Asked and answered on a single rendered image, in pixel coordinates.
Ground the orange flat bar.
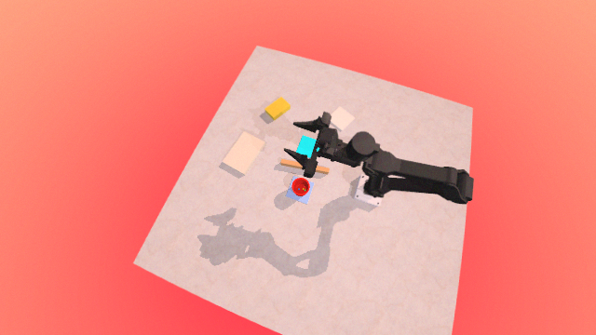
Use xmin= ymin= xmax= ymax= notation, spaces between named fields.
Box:
xmin=280 ymin=159 xmax=330 ymax=174

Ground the yellow flat bar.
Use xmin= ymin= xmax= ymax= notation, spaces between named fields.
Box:
xmin=265 ymin=98 xmax=291 ymax=121

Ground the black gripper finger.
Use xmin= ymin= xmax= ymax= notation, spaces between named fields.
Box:
xmin=284 ymin=148 xmax=307 ymax=170
xmin=293 ymin=116 xmax=320 ymax=133

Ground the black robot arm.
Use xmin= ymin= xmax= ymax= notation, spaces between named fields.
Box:
xmin=318 ymin=127 xmax=474 ymax=205

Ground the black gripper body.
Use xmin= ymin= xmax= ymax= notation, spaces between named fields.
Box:
xmin=304 ymin=111 xmax=345 ymax=178

